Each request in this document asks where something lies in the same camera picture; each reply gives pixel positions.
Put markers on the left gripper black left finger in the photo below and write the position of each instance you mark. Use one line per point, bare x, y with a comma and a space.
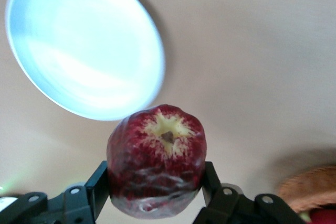
78, 203

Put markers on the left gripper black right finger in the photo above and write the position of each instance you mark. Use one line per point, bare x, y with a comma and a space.
228, 208

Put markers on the dark red apple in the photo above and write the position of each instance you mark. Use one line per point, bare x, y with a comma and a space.
155, 161

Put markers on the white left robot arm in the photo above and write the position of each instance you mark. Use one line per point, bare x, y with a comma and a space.
6, 201

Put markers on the brown wicker basket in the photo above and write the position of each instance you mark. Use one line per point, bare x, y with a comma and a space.
312, 187

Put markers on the pink dragon fruit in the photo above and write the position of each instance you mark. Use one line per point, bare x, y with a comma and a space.
323, 216

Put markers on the light blue plate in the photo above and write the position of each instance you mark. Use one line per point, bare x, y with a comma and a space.
78, 45

